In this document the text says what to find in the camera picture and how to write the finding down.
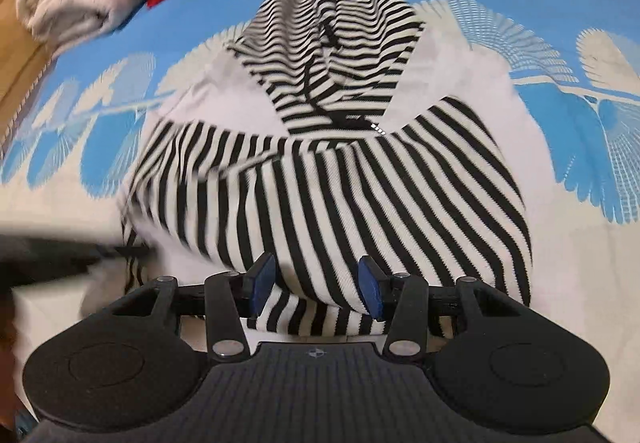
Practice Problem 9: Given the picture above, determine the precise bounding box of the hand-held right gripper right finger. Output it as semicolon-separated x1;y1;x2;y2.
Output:
357;255;538;360

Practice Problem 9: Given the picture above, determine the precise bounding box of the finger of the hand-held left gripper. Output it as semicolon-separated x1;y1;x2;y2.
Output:
97;244;152;262

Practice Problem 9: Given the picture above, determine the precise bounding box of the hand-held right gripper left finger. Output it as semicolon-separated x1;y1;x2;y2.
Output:
107;252;277;363

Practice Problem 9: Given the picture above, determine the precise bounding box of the black and white striped hoodie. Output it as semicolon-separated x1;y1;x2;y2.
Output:
117;0;558;339

